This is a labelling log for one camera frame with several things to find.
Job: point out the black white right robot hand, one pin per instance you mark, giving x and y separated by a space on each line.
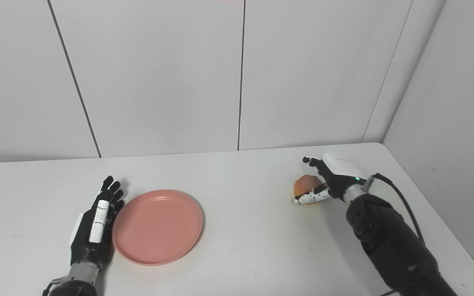
340 172

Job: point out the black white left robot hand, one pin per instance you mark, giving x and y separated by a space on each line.
93 230

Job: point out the orange cream puff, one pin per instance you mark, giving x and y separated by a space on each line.
306 185

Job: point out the pink round plate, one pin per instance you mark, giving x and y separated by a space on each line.
157 227

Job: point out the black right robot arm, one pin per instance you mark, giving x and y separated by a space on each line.
393 246

